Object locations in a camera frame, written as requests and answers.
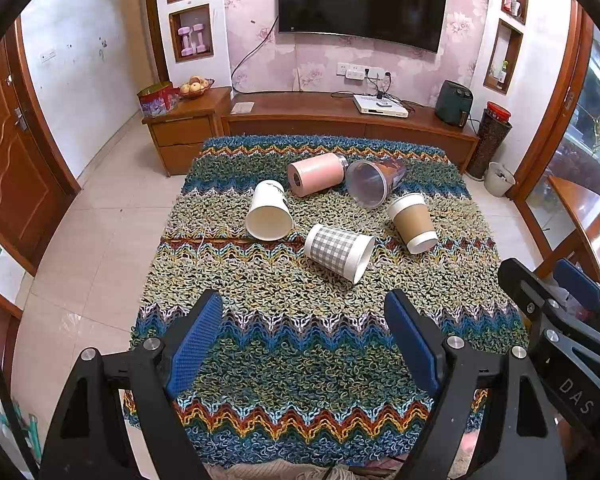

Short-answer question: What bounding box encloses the long wooden television cabinet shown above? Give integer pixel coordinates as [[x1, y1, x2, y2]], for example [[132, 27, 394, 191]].
[[221, 91, 481, 173]]

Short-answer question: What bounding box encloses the clear printed plastic cup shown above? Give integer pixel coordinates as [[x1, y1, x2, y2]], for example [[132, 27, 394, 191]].
[[345, 156, 407, 209]]

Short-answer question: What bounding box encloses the red printed tin box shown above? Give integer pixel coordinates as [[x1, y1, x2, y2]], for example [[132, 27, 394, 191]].
[[137, 81, 181, 117]]

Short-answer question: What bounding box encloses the brown wooden door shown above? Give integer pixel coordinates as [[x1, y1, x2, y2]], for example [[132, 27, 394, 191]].
[[0, 25, 81, 276]]

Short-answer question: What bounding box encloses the brown sleeved paper cup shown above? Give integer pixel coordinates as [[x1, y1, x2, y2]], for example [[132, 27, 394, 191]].
[[386, 193, 439, 255]]

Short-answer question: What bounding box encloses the black wall television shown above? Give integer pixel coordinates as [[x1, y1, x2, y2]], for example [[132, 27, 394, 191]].
[[278, 0, 450, 54]]

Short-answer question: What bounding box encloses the white paper cup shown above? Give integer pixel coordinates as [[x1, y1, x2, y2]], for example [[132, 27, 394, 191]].
[[245, 180, 294, 241]]

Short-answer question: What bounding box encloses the grey checked paper cup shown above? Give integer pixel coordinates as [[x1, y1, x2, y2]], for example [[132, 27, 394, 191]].
[[303, 223, 376, 284]]

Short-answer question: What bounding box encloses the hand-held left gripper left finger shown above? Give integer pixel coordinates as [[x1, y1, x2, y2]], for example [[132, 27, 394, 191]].
[[39, 289, 224, 480]]

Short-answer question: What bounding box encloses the black television cable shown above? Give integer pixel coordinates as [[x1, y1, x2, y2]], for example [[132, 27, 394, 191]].
[[230, 15, 280, 93]]

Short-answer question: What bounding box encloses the white waste bin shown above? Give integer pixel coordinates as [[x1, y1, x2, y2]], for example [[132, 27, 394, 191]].
[[483, 161, 516, 198]]

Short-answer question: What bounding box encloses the dark green air fryer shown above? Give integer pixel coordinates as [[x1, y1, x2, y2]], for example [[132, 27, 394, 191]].
[[435, 80, 474, 126]]

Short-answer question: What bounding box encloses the tall patterned red-lidded jar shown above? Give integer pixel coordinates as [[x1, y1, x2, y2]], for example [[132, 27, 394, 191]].
[[466, 101, 513, 180]]

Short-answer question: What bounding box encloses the wooden side table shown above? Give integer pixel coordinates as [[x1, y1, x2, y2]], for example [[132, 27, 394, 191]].
[[547, 175, 600, 291]]

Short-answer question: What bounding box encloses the colourful zigzag knitted blanket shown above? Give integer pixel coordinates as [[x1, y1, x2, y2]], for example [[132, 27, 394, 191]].
[[122, 134, 531, 461]]

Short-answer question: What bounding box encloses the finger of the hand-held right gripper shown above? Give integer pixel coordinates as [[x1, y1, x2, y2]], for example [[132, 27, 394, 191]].
[[552, 257, 600, 341], [498, 257, 600, 441]]

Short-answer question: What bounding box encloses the fruit bowl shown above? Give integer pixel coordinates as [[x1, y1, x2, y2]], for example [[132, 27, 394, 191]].
[[180, 76, 215, 100]]

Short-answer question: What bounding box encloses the white set-top box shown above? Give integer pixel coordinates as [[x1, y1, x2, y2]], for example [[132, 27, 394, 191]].
[[352, 94, 411, 118]]

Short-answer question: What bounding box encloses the pink cup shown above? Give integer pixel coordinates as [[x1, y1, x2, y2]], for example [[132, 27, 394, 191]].
[[286, 154, 349, 198]]

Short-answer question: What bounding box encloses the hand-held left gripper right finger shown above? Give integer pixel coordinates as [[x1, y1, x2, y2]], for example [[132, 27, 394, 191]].
[[384, 289, 568, 480]]

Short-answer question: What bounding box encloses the wooden drawer cabinet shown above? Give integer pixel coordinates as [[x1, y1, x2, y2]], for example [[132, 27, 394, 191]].
[[141, 86, 232, 177]]

